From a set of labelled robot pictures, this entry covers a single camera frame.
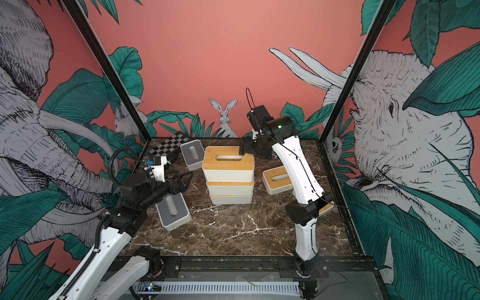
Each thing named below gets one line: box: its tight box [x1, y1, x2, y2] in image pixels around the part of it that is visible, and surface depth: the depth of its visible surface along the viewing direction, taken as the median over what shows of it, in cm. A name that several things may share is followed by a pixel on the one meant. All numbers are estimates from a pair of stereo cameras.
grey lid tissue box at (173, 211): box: [155, 192, 192, 232], surface depth 85 cm
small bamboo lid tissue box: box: [261, 165, 294, 196], surface depth 98 cm
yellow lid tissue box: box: [209, 194, 254, 205], surface depth 91 cm
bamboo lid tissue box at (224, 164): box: [201, 146, 255, 184], surface depth 76 cm
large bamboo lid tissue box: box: [205, 181, 255, 197], surface depth 81 cm
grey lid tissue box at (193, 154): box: [180, 139, 205, 172], surface depth 111 cm
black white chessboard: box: [148, 131, 191, 157], surface depth 114 cm
